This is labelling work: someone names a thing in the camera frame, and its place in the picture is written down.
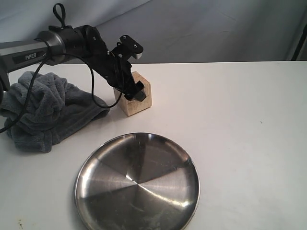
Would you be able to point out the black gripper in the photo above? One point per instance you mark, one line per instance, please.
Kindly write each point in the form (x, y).
(117, 75)

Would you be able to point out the light wooden block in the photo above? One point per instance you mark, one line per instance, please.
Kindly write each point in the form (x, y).
(142, 100)

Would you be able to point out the grey fluffy towel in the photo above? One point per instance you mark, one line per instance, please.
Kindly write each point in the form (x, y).
(56, 110)

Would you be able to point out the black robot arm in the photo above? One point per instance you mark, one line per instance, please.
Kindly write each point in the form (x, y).
(59, 45)

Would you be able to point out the grey backdrop cloth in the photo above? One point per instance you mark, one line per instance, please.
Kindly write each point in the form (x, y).
(173, 31)

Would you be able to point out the round stainless steel plate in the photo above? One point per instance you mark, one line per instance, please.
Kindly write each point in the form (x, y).
(137, 181)

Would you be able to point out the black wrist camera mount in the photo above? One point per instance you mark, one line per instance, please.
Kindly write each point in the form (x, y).
(127, 47)

